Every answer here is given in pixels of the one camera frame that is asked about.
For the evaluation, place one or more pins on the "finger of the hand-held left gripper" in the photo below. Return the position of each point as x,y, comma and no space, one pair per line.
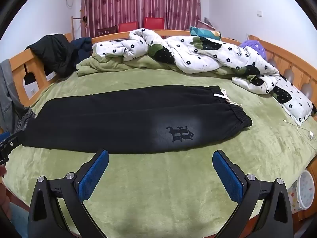
4,137

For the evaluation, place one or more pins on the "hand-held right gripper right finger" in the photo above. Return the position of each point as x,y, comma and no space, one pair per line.
226,176

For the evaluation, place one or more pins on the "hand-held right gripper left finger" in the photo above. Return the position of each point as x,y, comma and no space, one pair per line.
94,176

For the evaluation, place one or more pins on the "black pants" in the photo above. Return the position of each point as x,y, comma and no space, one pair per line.
111,119

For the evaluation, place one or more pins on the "person's left hand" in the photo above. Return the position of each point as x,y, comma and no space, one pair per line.
3,198

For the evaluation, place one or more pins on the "grey denim garment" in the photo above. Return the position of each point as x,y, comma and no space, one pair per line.
7,91

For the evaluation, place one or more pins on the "green fleece blanket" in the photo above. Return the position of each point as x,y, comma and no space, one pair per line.
161,178

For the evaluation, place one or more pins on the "star print cloth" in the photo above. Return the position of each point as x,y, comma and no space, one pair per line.
294,198

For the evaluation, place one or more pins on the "white plastic basin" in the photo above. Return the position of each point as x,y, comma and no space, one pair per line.
308,191

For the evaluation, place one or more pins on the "person's blue jeans leg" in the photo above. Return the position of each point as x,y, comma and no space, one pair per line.
18,220

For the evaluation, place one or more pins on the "white charger plug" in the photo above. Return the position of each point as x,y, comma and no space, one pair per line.
310,135

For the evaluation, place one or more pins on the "black jacket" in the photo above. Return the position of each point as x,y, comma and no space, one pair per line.
54,52

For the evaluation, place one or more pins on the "white flower print pillow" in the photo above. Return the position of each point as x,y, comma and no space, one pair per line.
294,99

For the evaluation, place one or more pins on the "dark blue garment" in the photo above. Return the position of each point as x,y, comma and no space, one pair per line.
83,47

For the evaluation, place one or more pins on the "white flower print duvet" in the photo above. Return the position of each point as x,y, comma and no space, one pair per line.
198,54

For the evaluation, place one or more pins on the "wooden coat rack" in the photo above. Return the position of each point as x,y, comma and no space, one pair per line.
73,27

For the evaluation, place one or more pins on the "purple plush toy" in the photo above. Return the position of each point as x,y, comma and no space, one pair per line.
252,48

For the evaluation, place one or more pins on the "teal patterned cushion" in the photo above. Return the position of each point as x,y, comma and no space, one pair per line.
203,32

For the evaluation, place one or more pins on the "dark wooden chair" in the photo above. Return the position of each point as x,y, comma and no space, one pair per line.
106,30

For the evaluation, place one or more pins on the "red chair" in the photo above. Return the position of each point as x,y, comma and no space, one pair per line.
127,26
153,23

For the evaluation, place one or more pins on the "red patterned curtain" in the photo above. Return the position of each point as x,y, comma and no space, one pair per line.
111,5

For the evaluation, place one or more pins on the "white wall outlet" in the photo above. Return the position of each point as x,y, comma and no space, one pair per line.
33,92

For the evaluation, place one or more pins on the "wooden bed frame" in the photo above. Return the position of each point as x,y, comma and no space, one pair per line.
18,67

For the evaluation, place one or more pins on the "white light switch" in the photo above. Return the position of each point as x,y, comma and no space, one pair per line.
259,13

